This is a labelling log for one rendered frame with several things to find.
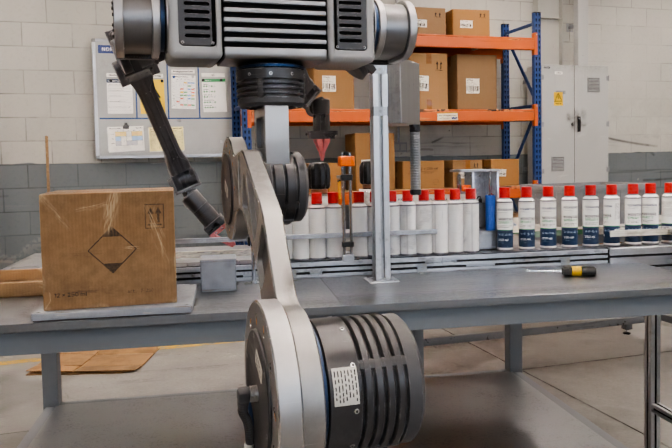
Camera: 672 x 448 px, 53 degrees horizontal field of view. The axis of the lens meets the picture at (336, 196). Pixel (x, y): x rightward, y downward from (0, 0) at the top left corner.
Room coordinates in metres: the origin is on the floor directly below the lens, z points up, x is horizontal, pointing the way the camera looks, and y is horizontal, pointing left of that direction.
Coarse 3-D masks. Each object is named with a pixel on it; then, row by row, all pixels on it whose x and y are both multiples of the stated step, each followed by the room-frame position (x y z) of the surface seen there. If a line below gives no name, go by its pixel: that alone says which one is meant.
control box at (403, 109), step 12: (408, 60) 2.02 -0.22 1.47; (396, 72) 1.96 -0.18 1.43; (408, 72) 2.01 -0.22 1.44; (396, 84) 1.96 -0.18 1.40; (408, 84) 2.01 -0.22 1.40; (396, 96) 1.96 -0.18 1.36; (408, 96) 2.01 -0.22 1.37; (396, 108) 1.96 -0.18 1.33; (408, 108) 2.01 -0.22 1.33; (396, 120) 1.96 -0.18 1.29; (408, 120) 2.01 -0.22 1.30
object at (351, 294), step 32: (32, 256) 2.67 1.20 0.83; (256, 288) 1.89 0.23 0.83; (320, 288) 1.87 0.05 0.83; (352, 288) 1.86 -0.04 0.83; (384, 288) 1.85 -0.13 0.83; (416, 288) 1.84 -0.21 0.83; (448, 288) 1.83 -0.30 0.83; (480, 288) 1.82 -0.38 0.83; (512, 288) 1.81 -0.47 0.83; (544, 288) 1.80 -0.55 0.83; (576, 288) 1.79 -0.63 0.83; (608, 288) 1.79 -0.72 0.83; (640, 288) 1.78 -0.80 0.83; (0, 320) 1.56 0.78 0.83; (96, 320) 1.55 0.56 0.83; (128, 320) 1.56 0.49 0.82; (160, 320) 1.57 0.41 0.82; (192, 320) 1.58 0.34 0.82; (224, 320) 1.59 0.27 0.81
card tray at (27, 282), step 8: (0, 272) 2.07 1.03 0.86; (8, 272) 2.07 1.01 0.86; (16, 272) 2.07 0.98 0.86; (24, 272) 2.08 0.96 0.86; (32, 272) 2.08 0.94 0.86; (40, 272) 2.09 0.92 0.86; (0, 280) 2.07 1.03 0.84; (8, 280) 2.07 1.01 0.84; (16, 280) 2.07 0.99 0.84; (24, 280) 2.08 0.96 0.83; (32, 280) 2.08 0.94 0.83; (40, 280) 2.08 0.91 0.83; (0, 288) 1.83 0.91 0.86; (8, 288) 1.83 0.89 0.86; (16, 288) 1.83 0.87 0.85; (24, 288) 1.84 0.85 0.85; (32, 288) 1.84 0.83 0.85; (40, 288) 1.84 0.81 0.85; (0, 296) 1.83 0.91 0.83; (8, 296) 1.83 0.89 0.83; (16, 296) 1.83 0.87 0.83; (24, 296) 1.84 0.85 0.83; (32, 296) 1.84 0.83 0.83
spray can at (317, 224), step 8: (312, 200) 2.09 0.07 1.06; (320, 200) 2.08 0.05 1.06; (312, 208) 2.07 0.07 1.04; (320, 208) 2.07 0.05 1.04; (312, 216) 2.07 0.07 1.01; (320, 216) 2.07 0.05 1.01; (312, 224) 2.07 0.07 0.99; (320, 224) 2.07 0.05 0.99; (312, 232) 2.07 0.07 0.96; (320, 232) 2.07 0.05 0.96; (312, 240) 2.08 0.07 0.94; (320, 240) 2.07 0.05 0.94; (312, 248) 2.08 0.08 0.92; (320, 248) 2.07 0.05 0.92; (312, 256) 2.08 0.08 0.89; (320, 256) 2.07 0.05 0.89
